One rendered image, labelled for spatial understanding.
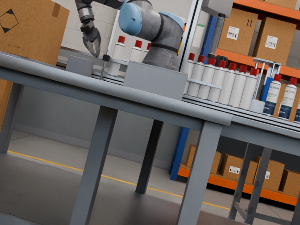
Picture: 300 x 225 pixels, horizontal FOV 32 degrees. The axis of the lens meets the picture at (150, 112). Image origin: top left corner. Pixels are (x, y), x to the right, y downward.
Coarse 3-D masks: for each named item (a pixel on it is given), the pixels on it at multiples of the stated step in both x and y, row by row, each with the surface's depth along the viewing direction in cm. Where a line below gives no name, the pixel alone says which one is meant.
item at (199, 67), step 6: (198, 60) 258; (198, 66) 257; (204, 66) 258; (192, 72) 259; (198, 72) 257; (192, 78) 258; (198, 78) 257; (192, 84) 257; (198, 84) 258; (192, 90) 257; (198, 90) 259
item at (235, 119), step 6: (234, 120) 192; (240, 120) 192; (246, 120) 192; (252, 126) 203; (258, 126) 191; (264, 126) 191; (270, 126) 190; (276, 132) 190; (282, 132) 190; (288, 132) 189; (294, 132) 189
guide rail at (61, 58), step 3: (60, 57) 275; (63, 57) 275; (63, 60) 275; (66, 60) 274; (93, 66) 272; (96, 66) 272; (99, 66) 272; (99, 69) 272; (105, 69) 271; (120, 72) 270; (123, 72) 269; (123, 75) 269
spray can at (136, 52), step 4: (136, 40) 265; (136, 44) 264; (140, 44) 264; (132, 48) 265; (136, 48) 264; (140, 48) 265; (132, 52) 264; (136, 52) 263; (140, 52) 264; (132, 56) 264; (136, 56) 263; (140, 56) 265; (132, 60) 264; (136, 60) 264
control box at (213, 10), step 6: (204, 0) 244; (210, 0) 242; (216, 0) 245; (222, 0) 248; (228, 0) 251; (204, 6) 243; (210, 6) 243; (216, 6) 245; (222, 6) 248; (228, 6) 251; (210, 12) 252; (216, 12) 249; (222, 12) 249; (228, 12) 252
